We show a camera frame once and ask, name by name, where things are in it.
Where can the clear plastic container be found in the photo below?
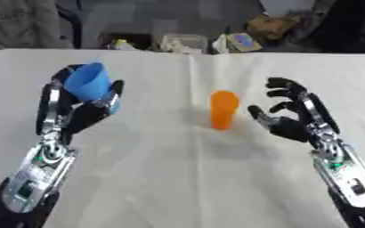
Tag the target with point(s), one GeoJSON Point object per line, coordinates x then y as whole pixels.
{"type": "Point", "coordinates": [184, 43]}

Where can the black open box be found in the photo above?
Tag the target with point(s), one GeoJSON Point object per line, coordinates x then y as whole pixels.
{"type": "Point", "coordinates": [126, 41]}

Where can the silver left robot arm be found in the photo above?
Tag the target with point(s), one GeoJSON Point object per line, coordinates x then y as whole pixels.
{"type": "Point", "coordinates": [27, 181]}

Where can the brown crumpled paper bag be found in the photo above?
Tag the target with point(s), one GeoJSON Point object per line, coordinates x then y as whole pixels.
{"type": "Point", "coordinates": [272, 26]}

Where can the blue plastic cup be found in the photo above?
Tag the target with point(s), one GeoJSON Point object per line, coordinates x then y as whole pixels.
{"type": "Point", "coordinates": [89, 81]}

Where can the grey upholstered chair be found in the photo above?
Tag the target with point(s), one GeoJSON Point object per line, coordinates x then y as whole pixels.
{"type": "Point", "coordinates": [22, 23]}

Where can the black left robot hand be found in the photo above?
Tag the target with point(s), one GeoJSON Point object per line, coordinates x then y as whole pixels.
{"type": "Point", "coordinates": [84, 114]}

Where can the orange plastic cup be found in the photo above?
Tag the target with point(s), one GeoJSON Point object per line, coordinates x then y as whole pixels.
{"type": "Point", "coordinates": [223, 109]}

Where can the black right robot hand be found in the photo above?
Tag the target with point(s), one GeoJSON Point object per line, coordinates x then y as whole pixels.
{"type": "Point", "coordinates": [289, 127]}

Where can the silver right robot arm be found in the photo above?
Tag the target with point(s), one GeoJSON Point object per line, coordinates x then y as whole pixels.
{"type": "Point", "coordinates": [349, 181]}

